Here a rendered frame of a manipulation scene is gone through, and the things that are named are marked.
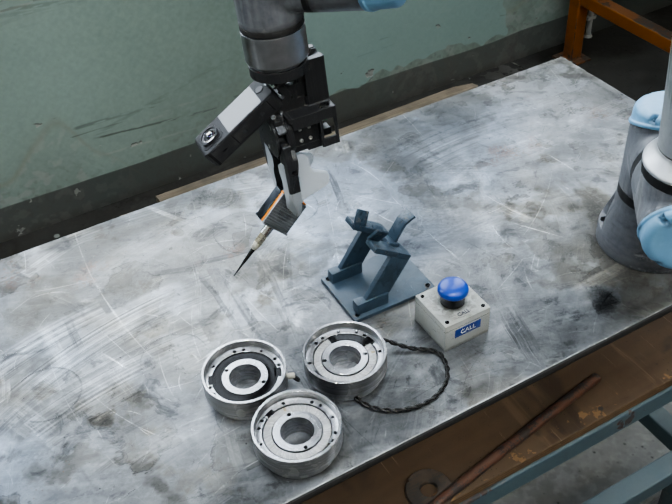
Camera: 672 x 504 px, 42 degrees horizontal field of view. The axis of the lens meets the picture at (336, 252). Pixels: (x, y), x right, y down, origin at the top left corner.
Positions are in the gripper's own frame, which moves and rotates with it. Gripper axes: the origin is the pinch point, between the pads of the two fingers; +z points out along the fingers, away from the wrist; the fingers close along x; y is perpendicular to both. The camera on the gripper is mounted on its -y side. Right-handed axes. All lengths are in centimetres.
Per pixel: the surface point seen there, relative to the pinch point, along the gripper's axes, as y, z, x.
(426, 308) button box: 11.4, 11.9, -15.7
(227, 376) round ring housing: -15.4, 12.0, -13.4
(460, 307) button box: 15.2, 11.9, -17.8
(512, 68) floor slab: 139, 93, 156
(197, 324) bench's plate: -15.5, 14.3, 0.1
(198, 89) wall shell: 22, 59, 149
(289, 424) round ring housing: -11.2, 13.7, -22.9
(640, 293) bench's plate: 40.4, 17.9, -22.6
